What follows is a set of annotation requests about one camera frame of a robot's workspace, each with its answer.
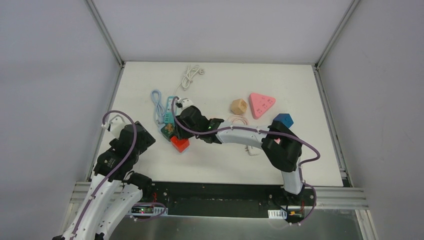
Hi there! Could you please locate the teal power strip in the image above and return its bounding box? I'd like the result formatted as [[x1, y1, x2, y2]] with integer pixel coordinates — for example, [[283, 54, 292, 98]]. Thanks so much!
[[163, 96, 179, 124]]

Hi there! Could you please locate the green patterned small adapter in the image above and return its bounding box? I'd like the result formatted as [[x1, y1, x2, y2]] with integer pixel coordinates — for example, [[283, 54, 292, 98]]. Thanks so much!
[[160, 123, 175, 142]]

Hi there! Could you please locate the red small adapter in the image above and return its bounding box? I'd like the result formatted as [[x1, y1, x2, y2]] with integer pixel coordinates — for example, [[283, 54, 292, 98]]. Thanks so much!
[[170, 136, 190, 153]]

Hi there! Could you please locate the yellow plug adapter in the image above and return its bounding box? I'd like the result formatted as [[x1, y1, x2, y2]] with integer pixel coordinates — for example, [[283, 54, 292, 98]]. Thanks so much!
[[230, 98, 248, 116]]

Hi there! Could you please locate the pink triangular power strip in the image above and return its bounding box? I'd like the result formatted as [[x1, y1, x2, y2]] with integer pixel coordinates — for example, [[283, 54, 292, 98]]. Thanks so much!
[[248, 92, 276, 120]]

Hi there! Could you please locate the blue cube plug adapter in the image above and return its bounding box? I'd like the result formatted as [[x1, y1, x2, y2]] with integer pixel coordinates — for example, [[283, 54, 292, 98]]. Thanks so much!
[[273, 113, 294, 128]]

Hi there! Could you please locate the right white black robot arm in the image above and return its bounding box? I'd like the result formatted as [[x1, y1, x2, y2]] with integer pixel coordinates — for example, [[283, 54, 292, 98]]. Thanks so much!
[[173, 105, 304, 205]]

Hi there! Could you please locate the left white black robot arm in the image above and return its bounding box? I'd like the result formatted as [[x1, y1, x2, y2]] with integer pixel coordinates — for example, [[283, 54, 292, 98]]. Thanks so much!
[[55, 120, 156, 240]]

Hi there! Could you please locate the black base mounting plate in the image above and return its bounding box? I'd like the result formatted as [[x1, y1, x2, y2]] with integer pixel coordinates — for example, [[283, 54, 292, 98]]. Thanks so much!
[[128, 181, 316, 220]]

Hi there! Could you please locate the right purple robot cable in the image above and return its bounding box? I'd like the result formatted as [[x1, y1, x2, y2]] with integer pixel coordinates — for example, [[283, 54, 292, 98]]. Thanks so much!
[[171, 96, 322, 167]]

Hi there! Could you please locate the light blue coiled cable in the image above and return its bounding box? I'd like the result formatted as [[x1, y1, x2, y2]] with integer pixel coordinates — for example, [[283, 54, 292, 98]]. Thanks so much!
[[150, 89, 167, 126]]

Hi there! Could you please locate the white coiled cable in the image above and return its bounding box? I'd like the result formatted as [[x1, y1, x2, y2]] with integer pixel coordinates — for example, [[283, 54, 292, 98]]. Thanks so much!
[[173, 64, 206, 95]]

